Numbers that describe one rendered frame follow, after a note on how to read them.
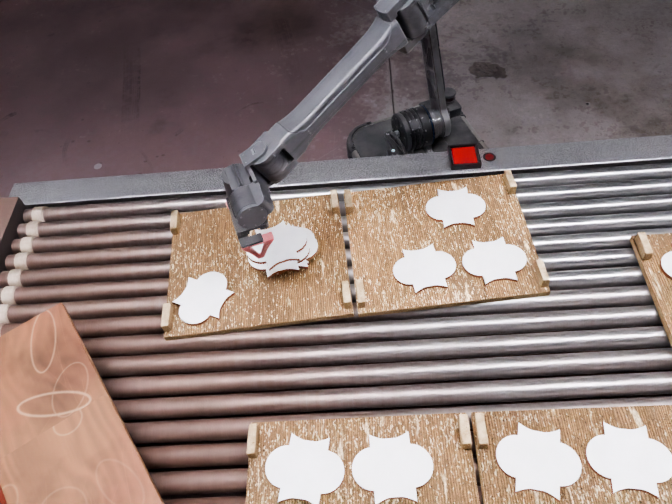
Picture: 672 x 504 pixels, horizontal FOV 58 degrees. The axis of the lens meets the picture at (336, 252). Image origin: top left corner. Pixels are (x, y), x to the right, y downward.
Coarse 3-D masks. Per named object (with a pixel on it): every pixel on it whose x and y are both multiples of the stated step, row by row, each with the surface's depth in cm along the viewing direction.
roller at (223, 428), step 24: (432, 408) 116; (456, 408) 116; (480, 408) 115; (504, 408) 115; (528, 408) 114; (552, 408) 114; (144, 432) 118; (168, 432) 118; (192, 432) 117; (216, 432) 117; (240, 432) 117
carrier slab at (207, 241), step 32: (192, 224) 147; (224, 224) 146; (320, 224) 143; (192, 256) 141; (224, 256) 140; (320, 256) 138; (256, 288) 134; (288, 288) 133; (320, 288) 132; (224, 320) 130; (256, 320) 129; (288, 320) 128; (320, 320) 129
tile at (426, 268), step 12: (408, 252) 135; (420, 252) 135; (432, 252) 134; (444, 252) 134; (396, 264) 133; (408, 264) 133; (420, 264) 133; (432, 264) 133; (444, 264) 132; (396, 276) 131; (408, 276) 131; (420, 276) 131; (432, 276) 131; (444, 276) 130; (420, 288) 129
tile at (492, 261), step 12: (468, 252) 134; (480, 252) 133; (492, 252) 133; (504, 252) 133; (516, 252) 133; (468, 264) 132; (480, 264) 131; (492, 264) 131; (504, 264) 131; (516, 264) 131; (480, 276) 130; (492, 276) 129; (504, 276) 129; (516, 276) 129
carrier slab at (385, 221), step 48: (384, 192) 148; (432, 192) 146; (480, 192) 145; (384, 240) 139; (432, 240) 138; (480, 240) 136; (528, 240) 135; (384, 288) 131; (432, 288) 130; (480, 288) 129; (528, 288) 128
